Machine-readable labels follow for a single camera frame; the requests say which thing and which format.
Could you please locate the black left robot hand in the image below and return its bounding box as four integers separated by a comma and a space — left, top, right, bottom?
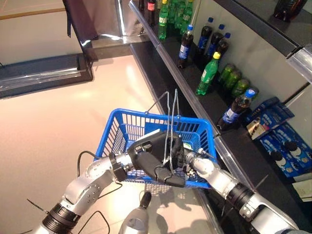
127, 130, 186, 188

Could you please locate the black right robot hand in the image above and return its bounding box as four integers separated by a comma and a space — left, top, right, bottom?
169, 135, 187, 171

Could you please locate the blue plastic shopping basket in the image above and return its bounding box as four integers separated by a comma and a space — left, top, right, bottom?
94, 89, 218, 190

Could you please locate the small green Sprite bottle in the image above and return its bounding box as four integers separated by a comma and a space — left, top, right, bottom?
174, 0, 187, 29
169, 0, 180, 24
195, 51, 221, 96
157, 0, 171, 41
180, 0, 195, 35

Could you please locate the dark base plinth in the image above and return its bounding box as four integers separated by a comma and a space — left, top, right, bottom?
90, 34, 150, 60

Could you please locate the white biscuit box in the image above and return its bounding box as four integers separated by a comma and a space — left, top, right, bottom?
291, 172, 312, 203

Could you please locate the large Pepsi cola bottle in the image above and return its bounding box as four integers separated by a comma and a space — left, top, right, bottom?
273, 0, 308, 22

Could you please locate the beige wooden strip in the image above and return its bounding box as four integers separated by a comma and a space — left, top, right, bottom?
0, 7, 67, 21

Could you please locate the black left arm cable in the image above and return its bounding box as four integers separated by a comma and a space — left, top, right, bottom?
77, 150, 124, 234

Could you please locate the grey shelf upright post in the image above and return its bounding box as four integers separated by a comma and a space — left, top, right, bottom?
189, 0, 203, 27
282, 82, 312, 104

